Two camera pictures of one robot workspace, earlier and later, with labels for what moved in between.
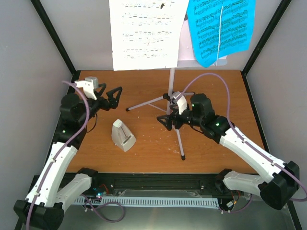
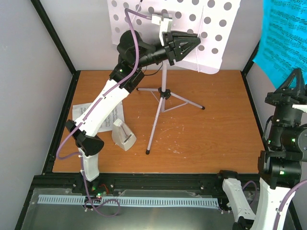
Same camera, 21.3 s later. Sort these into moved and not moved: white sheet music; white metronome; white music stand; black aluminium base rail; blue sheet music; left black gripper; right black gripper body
Moved: left black gripper; right black gripper body; white sheet music; blue sheet music; white music stand
Not moved: white metronome; black aluminium base rail
